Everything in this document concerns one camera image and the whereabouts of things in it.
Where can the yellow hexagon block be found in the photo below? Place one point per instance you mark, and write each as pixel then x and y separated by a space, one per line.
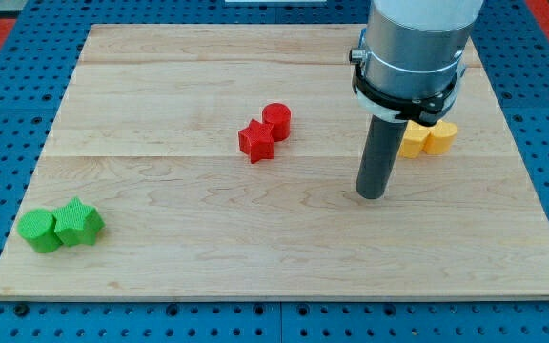
pixel 413 140

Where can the light wooden board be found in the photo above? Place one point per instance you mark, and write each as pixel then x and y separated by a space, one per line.
pixel 147 132

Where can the red star block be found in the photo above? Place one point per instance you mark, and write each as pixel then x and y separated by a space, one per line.
pixel 256 141

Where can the green cylinder block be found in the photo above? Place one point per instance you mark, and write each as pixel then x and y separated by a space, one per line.
pixel 36 227

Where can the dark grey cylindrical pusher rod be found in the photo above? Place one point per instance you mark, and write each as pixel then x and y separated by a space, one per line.
pixel 380 153

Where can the yellow heart block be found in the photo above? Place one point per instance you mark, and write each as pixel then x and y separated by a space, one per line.
pixel 441 138

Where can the red cylinder block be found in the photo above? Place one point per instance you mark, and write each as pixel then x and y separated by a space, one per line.
pixel 279 115

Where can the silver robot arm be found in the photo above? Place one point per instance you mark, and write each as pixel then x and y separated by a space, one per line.
pixel 408 62

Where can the green star block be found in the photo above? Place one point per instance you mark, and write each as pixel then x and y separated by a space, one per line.
pixel 77 223

